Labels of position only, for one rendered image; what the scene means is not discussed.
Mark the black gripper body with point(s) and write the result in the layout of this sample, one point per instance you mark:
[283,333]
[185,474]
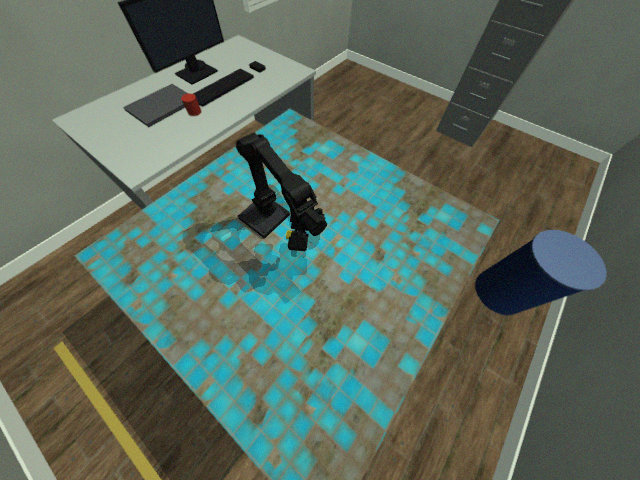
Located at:
[299,241]

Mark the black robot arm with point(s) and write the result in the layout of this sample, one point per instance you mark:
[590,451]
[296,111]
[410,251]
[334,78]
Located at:
[294,188]

